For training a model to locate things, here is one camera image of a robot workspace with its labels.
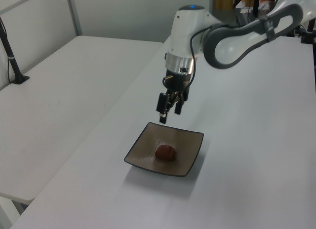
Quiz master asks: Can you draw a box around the black strap on robot arm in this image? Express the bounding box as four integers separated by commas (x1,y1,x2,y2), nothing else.
258,16,277,42

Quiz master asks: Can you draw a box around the black clamp stand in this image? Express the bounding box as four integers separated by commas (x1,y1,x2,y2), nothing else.
285,16,316,44

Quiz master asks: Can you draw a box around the square brown ceramic plate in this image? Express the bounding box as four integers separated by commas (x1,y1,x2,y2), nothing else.
123,122,204,178

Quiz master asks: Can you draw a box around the black camera pole with base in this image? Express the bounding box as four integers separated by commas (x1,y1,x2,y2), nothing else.
0,16,31,85

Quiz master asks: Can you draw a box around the small round brown food item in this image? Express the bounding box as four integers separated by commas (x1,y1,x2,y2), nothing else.
155,144,178,161

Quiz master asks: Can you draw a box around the black cable on robot arm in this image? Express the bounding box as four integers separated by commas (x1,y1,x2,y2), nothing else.
184,24,223,89

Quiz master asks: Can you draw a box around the aluminium frame corner post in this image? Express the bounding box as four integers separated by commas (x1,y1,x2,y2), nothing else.
66,0,83,38

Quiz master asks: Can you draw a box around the black upright bar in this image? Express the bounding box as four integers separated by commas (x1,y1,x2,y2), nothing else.
251,0,261,18

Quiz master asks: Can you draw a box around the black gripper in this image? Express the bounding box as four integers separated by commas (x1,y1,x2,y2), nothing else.
156,70,192,124

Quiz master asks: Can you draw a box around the brown cardboard panel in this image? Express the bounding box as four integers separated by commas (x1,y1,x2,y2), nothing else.
213,0,234,10

